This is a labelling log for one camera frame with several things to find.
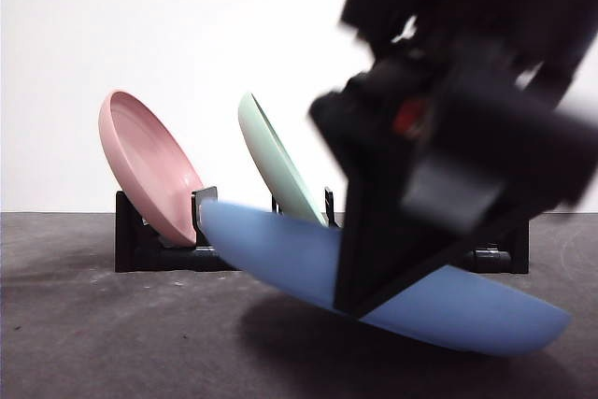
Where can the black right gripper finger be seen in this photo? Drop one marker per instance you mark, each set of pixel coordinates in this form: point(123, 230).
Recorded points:
point(369, 254)

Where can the blue plate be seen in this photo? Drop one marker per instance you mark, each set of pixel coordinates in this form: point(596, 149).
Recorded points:
point(280, 249)

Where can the green plate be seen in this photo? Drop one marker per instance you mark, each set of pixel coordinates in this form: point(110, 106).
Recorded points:
point(280, 170)

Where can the pink plate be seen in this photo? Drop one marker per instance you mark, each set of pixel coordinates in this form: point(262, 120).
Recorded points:
point(149, 170)

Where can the black plate rack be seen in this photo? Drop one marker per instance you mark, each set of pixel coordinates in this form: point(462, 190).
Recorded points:
point(140, 254)

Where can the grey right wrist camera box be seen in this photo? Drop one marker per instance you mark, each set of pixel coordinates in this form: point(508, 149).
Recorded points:
point(448, 193)

